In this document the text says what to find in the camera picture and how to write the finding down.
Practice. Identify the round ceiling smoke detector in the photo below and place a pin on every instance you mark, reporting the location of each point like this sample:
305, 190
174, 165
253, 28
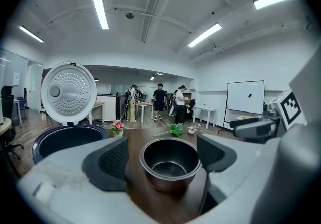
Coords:
130, 15

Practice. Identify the metal pot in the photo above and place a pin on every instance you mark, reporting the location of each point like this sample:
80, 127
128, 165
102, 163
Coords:
170, 157

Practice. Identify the small pink-white flower ornament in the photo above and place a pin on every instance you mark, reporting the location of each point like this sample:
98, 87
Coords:
191, 130

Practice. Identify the black office chair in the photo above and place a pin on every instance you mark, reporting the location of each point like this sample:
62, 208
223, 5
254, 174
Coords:
7, 102

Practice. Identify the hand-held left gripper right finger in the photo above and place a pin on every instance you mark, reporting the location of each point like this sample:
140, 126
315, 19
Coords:
210, 152

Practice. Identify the green leaf sprig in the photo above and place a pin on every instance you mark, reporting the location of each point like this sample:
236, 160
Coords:
175, 128

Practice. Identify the pink flowers in white pot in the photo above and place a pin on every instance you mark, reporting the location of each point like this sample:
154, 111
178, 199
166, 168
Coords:
118, 125

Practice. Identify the yellow-top stand table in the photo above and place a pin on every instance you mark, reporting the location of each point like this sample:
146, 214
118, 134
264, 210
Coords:
244, 117

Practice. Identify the white office partition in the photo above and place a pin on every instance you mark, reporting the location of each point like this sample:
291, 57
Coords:
107, 107

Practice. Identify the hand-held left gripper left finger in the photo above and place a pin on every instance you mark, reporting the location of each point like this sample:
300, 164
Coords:
113, 162

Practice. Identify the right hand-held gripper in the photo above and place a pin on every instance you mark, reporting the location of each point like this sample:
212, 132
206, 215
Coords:
291, 110

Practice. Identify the whiteboard on stand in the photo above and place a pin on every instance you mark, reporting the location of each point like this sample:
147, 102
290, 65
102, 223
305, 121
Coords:
245, 97

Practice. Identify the dark blue rice cooker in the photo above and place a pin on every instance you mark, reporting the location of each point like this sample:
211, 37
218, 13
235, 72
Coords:
70, 92

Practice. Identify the round white table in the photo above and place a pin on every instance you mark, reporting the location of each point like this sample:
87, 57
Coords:
5, 125

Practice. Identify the wood-top white-leg table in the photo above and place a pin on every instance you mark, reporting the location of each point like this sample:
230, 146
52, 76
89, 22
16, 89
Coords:
99, 103
144, 103

